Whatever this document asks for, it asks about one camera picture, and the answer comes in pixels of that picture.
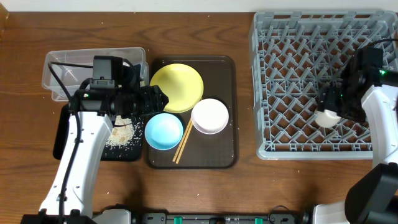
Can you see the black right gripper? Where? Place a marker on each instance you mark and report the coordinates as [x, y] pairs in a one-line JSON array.
[[328, 101]]

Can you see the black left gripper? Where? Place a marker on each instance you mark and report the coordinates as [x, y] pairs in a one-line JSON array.
[[153, 100]]

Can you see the white green cup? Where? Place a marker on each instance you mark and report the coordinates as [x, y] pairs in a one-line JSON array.
[[327, 118]]

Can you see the rice leftovers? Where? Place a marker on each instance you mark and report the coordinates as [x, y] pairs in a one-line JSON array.
[[126, 133]]

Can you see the light blue bowl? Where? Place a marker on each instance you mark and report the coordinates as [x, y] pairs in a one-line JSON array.
[[163, 131]]

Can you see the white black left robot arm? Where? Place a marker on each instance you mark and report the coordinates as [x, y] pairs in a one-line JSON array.
[[70, 200]]

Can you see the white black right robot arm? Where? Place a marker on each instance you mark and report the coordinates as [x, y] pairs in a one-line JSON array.
[[373, 199]]

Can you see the black waste tray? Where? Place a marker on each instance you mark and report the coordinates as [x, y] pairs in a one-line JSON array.
[[128, 155]]

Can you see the grey dishwasher rack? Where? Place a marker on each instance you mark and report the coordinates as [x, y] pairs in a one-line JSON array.
[[293, 56]]

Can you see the yellow plate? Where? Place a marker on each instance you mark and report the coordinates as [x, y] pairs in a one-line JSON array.
[[182, 84]]

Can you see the clear plastic bin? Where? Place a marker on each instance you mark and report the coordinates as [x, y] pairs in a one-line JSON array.
[[72, 77]]

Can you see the wooden chopstick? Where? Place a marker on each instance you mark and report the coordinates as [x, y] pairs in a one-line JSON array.
[[185, 143], [182, 142]]

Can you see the pink bowl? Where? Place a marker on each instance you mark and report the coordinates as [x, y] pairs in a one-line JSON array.
[[210, 116]]

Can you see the dark brown serving tray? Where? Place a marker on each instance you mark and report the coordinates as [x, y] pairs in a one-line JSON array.
[[203, 151]]

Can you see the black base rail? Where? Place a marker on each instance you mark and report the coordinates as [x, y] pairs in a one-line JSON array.
[[278, 215]]

